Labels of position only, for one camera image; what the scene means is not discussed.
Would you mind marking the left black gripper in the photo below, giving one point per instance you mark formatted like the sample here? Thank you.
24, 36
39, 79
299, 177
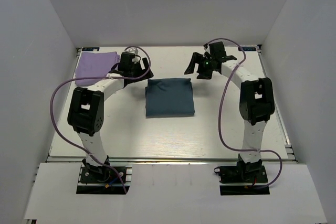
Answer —
149, 75

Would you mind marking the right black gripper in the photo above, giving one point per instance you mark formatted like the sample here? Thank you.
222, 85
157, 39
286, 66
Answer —
197, 58

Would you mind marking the dark teal t-shirt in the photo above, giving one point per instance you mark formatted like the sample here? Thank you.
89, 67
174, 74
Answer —
170, 97

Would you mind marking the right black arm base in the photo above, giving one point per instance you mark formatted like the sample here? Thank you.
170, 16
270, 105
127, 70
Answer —
243, 179

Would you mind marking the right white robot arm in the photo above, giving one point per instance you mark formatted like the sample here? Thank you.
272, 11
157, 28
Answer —
256, 99

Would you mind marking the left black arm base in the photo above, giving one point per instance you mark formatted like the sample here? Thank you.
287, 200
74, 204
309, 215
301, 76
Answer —
101, 180

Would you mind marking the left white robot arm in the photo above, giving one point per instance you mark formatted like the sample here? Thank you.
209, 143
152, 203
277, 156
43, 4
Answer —
86, 112

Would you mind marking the right blue table sticker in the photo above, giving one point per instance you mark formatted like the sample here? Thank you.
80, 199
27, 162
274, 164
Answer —
247, 49

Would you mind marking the blue table sticker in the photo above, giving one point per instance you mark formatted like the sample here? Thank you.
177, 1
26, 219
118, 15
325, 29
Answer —
247, 49
90, 49

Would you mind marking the folded lavender t-shirt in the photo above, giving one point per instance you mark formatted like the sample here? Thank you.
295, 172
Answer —
93, 64

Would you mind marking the left blue table sticker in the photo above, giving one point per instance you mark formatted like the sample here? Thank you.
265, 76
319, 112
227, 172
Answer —
90, 49

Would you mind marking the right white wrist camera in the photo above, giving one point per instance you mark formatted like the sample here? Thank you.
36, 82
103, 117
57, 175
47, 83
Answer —
207, 52

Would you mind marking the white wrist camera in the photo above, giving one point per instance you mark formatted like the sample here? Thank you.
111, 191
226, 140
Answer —
207, 52
132, 50

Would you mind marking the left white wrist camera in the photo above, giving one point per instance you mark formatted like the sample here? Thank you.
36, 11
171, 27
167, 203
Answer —
132, 50

